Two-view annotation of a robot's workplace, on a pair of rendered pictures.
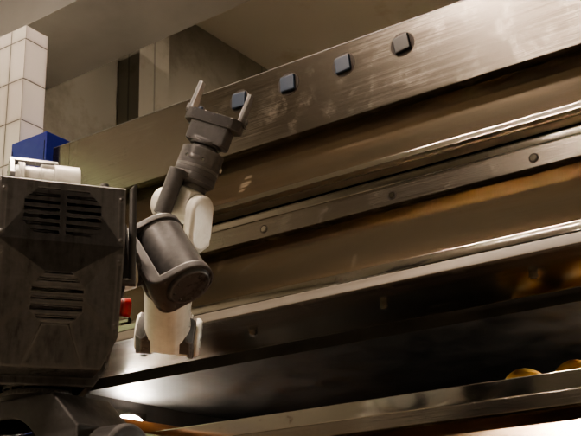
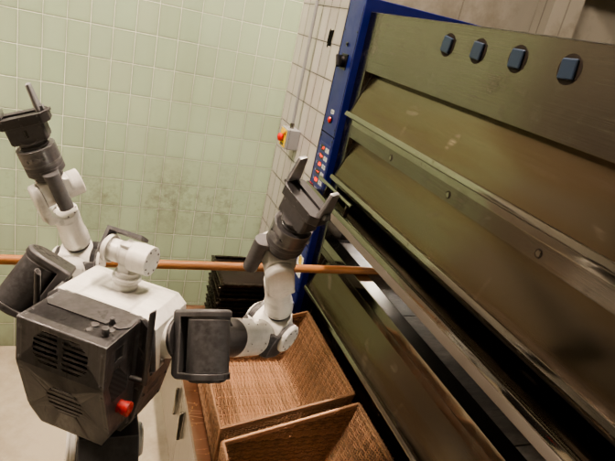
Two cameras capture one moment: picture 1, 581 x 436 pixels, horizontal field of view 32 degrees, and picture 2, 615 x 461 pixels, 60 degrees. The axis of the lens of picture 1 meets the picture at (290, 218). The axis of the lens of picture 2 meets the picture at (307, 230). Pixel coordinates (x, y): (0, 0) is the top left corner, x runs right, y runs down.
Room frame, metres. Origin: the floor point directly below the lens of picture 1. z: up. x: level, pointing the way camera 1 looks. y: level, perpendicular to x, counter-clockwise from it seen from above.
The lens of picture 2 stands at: (1.00, -0.44, 2.02)
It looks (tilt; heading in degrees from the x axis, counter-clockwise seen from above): 21 degrees down; 33
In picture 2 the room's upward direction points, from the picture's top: 13 degrees clockwise
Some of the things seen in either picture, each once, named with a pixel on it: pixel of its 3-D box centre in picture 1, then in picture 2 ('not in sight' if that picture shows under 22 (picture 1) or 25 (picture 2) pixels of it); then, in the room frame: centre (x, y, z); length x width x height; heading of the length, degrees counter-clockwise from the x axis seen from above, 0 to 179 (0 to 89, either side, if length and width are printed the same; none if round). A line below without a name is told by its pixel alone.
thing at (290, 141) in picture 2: not in sight; (289, 137); (3.11, 1.20, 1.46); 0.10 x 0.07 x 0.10; 57
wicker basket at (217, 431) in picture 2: not in sight; (266, 376); (2.42, 0.53, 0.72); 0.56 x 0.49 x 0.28; 56
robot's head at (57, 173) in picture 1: (48, 189); (130, 259); (1.65, 0.43, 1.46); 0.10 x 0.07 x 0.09; 113
